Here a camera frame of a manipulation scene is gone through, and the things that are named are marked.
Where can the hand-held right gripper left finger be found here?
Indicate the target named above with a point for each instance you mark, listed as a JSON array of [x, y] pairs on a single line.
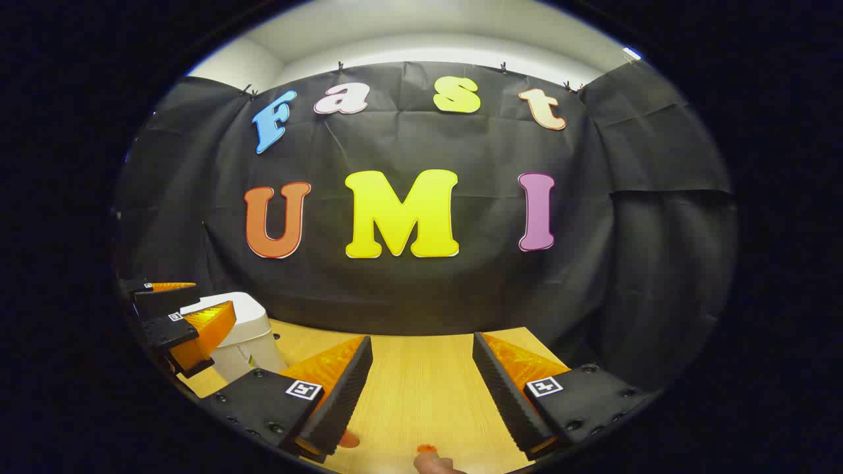
[[342, 395]]

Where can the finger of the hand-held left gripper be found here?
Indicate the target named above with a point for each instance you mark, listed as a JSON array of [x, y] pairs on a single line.
[[164, 332], [161, 303]]

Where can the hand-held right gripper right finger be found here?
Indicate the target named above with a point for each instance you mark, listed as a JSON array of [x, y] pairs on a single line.
[[507, 401]]

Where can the white desktop garbage bin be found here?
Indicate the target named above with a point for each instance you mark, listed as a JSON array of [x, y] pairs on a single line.
[[250, 342]]

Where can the orange paper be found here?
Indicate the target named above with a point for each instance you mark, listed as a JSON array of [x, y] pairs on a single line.
[[428, 448]]

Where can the wooden desktop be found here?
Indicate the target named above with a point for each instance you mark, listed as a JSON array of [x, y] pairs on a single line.
[[421, 395]]

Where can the black backdrop cloth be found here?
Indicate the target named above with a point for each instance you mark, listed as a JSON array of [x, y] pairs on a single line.
[[461, 296]]

